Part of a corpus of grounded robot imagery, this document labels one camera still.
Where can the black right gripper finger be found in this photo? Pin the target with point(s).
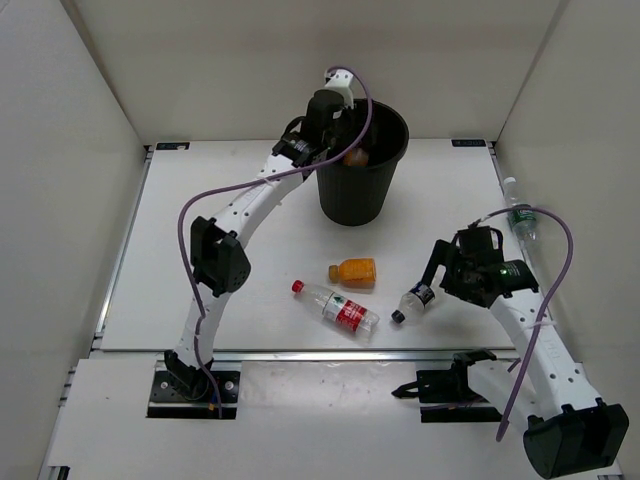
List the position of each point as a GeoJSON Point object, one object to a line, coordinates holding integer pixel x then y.
{"type": "Point", "coordinates": [453, 287]}
{"type": "Point", "coordinates": [438, 257]}

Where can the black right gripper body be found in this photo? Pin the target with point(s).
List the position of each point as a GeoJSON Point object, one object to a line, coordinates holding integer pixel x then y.
{"type": "Point", "coordinates": [459, 267]}

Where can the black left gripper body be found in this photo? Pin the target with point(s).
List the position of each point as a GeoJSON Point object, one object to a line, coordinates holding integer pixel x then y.
{"type": "Point", "coordinates": [347, 132]}

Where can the orange juice bottle with barcode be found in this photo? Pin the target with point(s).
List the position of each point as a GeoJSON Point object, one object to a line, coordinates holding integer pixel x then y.
{"type": "Point", "coordinates": [356, 157]}

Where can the clear bottle dark blue label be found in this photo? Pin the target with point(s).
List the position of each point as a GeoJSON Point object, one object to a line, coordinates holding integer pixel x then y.
{"type": "Point", "coordinates": [413, 304]}

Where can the clear bottle red label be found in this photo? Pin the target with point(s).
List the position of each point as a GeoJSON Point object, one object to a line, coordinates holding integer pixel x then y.
{"type": "Point", "coordinates": [336, 310]}

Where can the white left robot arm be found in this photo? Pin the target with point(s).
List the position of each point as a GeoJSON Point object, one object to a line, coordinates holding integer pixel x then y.
{"type": "Point", "coordinates": [213, 249]}

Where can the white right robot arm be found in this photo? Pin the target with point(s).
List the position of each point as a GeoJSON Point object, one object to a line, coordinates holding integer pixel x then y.
{"type": "Point", "coordinates": [566, 425]}

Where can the black plastic waste bin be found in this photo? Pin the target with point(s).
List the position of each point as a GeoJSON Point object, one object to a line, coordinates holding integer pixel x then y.
{"type": "Point", "coordinates": [354, 196]}

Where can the clear bottle green label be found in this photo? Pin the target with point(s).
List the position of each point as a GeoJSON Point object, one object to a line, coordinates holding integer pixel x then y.
{"type": "Point", "coordinates": [522, 220]}

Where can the right blue table sticker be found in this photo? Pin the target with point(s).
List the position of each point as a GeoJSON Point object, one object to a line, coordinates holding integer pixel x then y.
{"type": "Point", "coordinates": [468, 143]}

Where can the blue table sticker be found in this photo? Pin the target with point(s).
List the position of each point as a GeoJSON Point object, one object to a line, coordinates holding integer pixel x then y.
{"type": "Point", "coordinates": [468, 143]}
{"type": "Point", "coordinates": [172, 146]}

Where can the left blue table sticker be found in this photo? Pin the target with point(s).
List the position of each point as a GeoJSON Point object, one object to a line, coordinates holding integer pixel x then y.
{"type": "Point", "coordinates": [172, 146]}

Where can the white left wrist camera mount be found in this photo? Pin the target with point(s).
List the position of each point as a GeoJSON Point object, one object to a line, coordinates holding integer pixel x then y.
{"type": "Point", "coordinates": [340, 81]}

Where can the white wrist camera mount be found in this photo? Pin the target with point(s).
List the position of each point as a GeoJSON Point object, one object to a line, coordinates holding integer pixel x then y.
{"type": "Point", "coordinates": [481, 223]}
{"type": "Point", "coordinates": [340, 81]}

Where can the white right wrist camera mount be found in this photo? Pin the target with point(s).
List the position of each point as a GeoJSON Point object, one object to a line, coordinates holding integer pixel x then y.
{"type": "Point", "coordinates": [481, 223]}

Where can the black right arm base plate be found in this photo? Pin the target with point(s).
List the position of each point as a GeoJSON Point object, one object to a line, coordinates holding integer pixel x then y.
{"type": "Point", "coordinates": [442, 402]}

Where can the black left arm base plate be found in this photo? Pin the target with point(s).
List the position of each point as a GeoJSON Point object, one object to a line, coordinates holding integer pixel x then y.
{"type": "Point", "coordinates": [168, 400]}

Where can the aluminium front table rail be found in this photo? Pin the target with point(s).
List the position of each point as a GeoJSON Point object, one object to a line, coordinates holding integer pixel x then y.
{"type": "Point", "coordinates": [315, 355]}

